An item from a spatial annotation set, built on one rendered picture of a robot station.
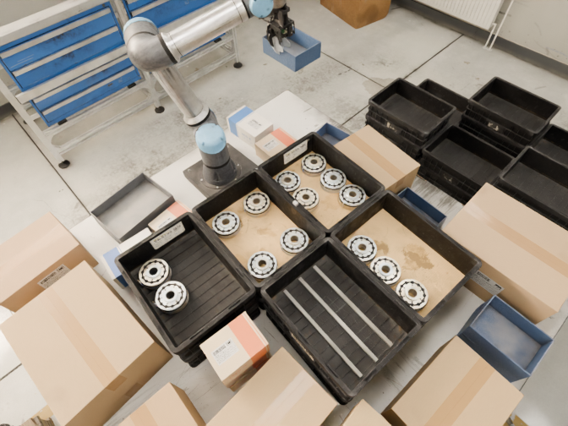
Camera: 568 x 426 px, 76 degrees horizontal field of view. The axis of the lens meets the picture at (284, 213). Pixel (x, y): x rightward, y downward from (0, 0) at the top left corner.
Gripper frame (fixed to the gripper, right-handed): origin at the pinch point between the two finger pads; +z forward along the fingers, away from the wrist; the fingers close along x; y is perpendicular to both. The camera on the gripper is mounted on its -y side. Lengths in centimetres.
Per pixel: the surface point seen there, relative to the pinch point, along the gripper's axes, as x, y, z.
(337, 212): -27, 60, 27
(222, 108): 17, -107, 115
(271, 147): -20.2, 12.5, 33.2
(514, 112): 115, 68, 74
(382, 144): 11, 50, 27
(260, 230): -53, 46, 25
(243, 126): -21.9, -6.1, 31.6
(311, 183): -24, 43, 27
